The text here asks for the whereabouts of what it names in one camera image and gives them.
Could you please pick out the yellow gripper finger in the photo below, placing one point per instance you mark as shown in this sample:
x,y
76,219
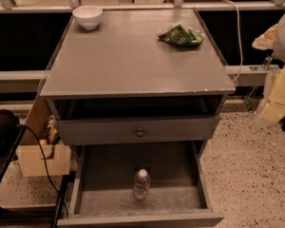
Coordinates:
x,y
272,109
265,40

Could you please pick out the clear plastic water bottle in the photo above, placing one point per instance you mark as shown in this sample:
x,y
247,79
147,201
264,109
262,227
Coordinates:
x,y
141,184

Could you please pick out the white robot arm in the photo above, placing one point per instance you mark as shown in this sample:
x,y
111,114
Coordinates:
x,y
278,53

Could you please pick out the closed grey upper drawer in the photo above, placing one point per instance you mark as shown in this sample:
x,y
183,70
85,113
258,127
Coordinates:
x,y
156,130

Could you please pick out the round dark drawer knob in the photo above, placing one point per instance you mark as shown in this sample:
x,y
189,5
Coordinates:
x,y
139,133

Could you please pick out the open grey lower drawer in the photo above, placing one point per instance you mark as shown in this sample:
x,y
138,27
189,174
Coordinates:
x,y
103,197

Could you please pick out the metal diagonal brace rod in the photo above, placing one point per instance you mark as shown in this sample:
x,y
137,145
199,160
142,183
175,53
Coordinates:
x,y
253,90

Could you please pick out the green snack bag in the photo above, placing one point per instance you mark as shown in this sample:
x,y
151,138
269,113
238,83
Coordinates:
x,y
179,36

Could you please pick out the grey wooden cabinet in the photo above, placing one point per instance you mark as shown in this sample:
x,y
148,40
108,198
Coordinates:
x,y
122,70

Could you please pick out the white ceramic bowl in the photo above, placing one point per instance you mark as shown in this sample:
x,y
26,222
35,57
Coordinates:
x,y
88,17

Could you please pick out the items inside cardboard box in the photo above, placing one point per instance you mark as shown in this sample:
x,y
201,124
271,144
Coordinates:
x,y
51,134

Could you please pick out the cardboard box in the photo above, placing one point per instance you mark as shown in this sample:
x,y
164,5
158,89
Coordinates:
x,y
38,160

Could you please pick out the black bag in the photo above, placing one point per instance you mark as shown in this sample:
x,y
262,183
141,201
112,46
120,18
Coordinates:
x,y
8,123

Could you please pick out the black stand frame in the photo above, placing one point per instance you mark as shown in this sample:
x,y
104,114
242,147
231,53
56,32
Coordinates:
x,y
11,142

